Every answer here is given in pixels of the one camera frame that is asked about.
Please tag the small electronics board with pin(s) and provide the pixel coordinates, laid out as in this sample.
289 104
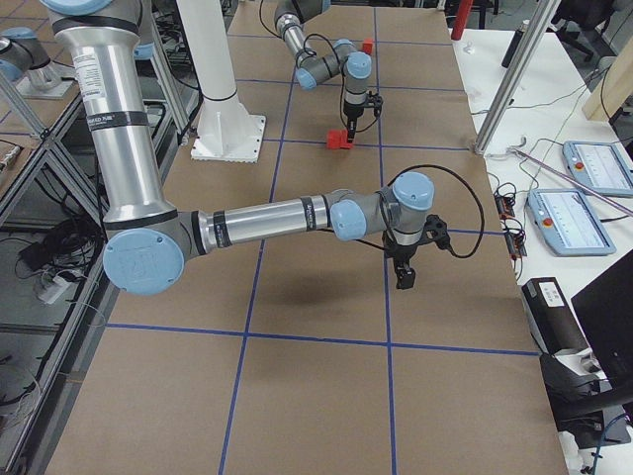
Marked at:
513 230

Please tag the teach pendant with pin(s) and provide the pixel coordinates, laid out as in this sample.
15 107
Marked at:
599 166
567 223

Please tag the upper teach pendant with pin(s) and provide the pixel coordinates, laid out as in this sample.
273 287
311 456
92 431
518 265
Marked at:
599 166

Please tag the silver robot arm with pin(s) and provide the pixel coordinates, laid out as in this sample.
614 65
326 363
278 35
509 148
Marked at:
149 240
326 59

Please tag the aluminium frame post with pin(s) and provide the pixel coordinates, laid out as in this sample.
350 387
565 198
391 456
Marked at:
526 48

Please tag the white pedestal column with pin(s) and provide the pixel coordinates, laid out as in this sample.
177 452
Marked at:
225 130

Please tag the red cylinder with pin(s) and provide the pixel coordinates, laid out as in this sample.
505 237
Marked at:
461 19

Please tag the black box with label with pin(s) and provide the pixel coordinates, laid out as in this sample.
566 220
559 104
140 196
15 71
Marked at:
551 321

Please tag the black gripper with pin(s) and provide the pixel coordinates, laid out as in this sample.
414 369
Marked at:
350 111
402 252

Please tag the black monitor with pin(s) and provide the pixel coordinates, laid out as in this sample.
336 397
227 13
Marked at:
604 310

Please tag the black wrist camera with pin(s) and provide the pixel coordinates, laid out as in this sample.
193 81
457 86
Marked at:
374 101
436 230

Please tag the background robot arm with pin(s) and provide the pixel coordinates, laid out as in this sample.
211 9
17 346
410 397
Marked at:
25 63

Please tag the wooden board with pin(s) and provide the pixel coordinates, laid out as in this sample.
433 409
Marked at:
608 88

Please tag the black office chair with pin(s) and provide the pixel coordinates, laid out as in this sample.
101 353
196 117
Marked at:
581 16

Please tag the lower teach pendant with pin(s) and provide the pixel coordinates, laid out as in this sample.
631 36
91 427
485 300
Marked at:
567 223

